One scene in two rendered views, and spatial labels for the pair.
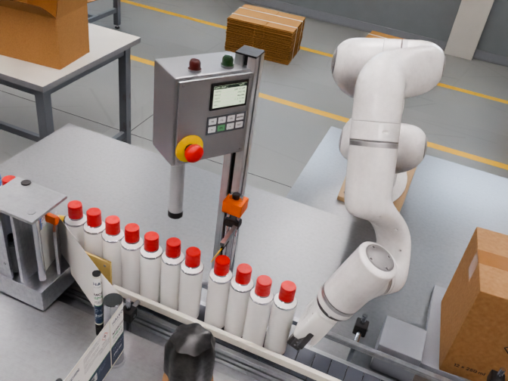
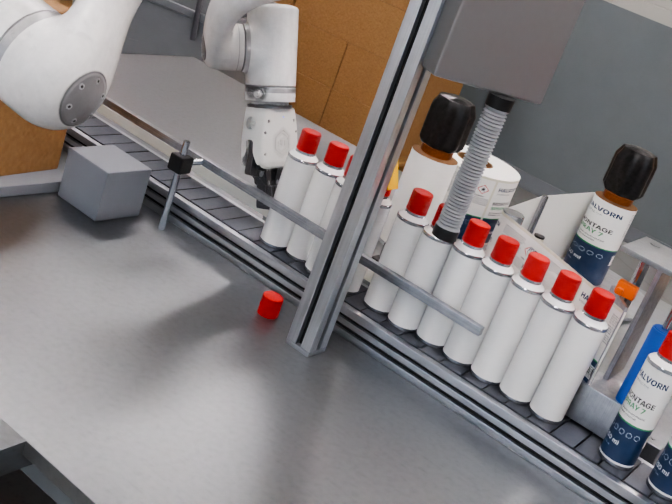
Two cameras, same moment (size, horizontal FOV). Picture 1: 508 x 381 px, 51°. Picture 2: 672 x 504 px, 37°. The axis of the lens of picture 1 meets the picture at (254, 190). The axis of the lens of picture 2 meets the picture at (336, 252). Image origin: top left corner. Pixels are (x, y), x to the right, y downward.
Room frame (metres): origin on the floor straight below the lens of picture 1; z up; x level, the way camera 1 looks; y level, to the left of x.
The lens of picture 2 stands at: (2.30, 0.31, 1.51)
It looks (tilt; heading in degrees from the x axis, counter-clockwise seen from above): 21 degrees down; 191
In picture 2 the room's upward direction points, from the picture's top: 20 degrees clockwise
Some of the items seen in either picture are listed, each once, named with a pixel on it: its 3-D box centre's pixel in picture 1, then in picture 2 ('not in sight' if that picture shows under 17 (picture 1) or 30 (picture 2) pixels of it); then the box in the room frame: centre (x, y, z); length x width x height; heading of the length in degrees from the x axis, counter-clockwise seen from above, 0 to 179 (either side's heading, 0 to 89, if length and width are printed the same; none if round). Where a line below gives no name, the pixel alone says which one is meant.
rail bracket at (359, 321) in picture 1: (354, 346); (182, 184); (0.82, -0.28, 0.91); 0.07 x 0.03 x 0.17; 162
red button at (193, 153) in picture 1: (193, 152); not in sight; (0.88, 0.13, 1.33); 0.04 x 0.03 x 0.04; 128
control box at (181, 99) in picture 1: (202, 108); (499, 11); (0.97, 0.13, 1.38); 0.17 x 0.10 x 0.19; 128
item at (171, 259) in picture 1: (171, 274); (425, 267); (0.89, 0.16, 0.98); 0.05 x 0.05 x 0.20
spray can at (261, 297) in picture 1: (258, 313); (319, 201); (0.81, -0.05, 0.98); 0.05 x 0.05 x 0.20
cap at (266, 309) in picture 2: not in sight; (270, 304); (0.96, -0.03, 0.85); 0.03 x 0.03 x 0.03
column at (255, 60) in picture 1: (232, 190); (381, 142); (1.00, 0.05, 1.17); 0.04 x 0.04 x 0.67; 72
